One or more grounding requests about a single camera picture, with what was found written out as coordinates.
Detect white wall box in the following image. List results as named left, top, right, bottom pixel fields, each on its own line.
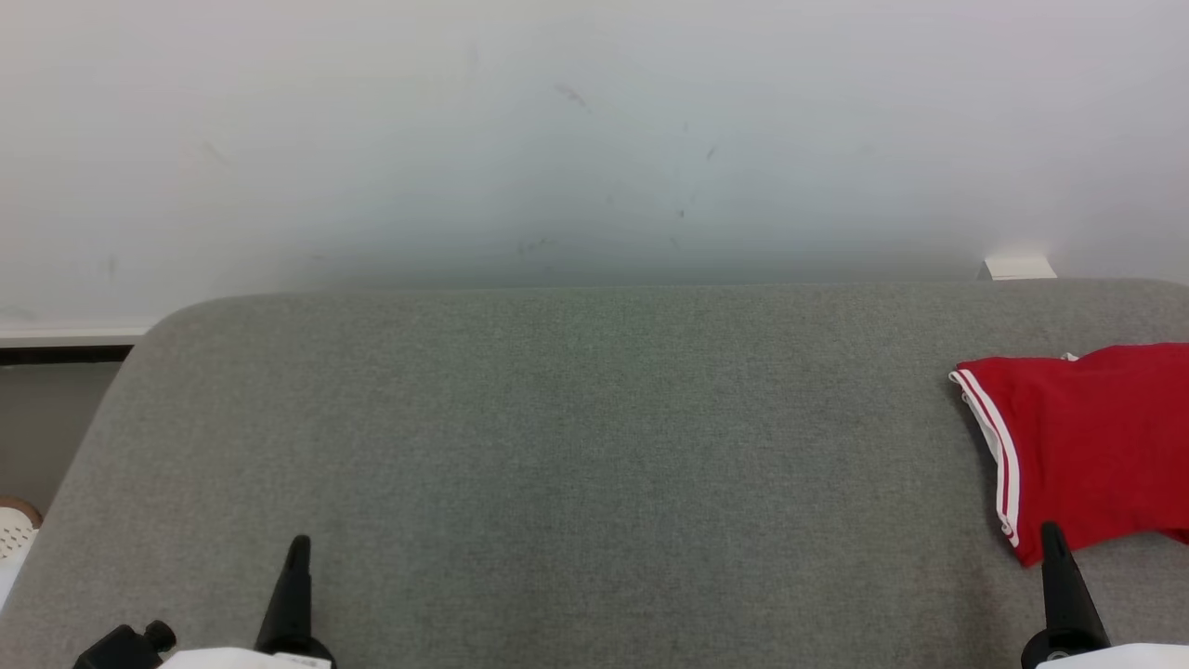
left=977, top=255, right=1059, bottom=282

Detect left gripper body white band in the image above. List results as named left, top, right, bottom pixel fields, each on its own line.
left=158, top=647, right=336, bottom=669

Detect white and black baseboard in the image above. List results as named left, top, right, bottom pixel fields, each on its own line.
left=0, top=326, right=151, bottom=365

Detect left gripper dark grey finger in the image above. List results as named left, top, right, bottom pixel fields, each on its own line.
left=255, top=534, right=336, bottom=663

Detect white perforated laundry basket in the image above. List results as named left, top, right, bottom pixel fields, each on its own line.
left=0, top=496, right=44, bottom=614

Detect grey-green fabric sofa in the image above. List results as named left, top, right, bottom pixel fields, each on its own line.
left=0, top=279, right=1189, bottom=669

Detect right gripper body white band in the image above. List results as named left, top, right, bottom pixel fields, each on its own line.
left=1021, top=626, right=1189, bottom=669

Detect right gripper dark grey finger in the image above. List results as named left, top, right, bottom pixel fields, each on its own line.
left=1040, top=521, right=1104, bottom=636

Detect red basketball jersey white sleeves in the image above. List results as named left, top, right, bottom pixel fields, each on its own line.
left=948, top=341, right=1189, bottom=569

